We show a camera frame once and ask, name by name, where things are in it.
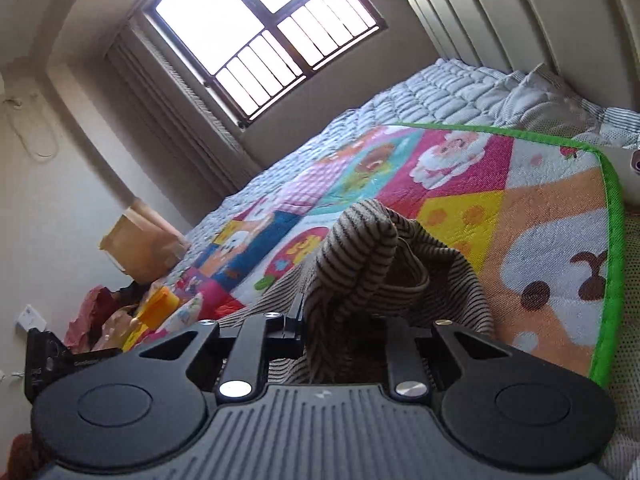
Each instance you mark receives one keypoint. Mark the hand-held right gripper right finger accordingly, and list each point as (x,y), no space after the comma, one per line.
(406,360)

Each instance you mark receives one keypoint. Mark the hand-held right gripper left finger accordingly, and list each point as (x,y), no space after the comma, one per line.
(250,355)

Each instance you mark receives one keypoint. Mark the brown striped knit sweater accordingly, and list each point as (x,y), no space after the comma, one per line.
(360,245)

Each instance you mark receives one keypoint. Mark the dark red cloth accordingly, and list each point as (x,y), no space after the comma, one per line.
(92,305)

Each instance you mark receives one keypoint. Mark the pink plastic bag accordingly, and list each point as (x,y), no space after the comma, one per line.
(120,327)

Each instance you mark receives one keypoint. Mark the orange plastic box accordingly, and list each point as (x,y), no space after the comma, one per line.
(160,305)

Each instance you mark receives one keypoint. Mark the brown paper bag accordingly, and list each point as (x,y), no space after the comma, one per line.
(140,245)

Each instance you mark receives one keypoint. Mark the colourful printed mat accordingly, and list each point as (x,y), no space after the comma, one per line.
(550,220)

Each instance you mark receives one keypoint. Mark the beige curtain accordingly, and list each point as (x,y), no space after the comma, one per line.
(175,125)

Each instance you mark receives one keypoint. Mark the white quilted mattress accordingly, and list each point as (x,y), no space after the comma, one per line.
(440,95)

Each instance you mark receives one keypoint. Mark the grey crumpled cloth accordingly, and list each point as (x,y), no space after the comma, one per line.
(545,95)

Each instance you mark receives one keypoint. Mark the beige padded headboard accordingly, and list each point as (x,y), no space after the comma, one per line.
(500,10)

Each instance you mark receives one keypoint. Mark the white wall socket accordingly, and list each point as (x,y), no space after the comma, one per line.
(31,317)

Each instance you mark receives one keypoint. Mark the window with brown frame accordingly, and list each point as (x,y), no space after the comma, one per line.
(200,10)

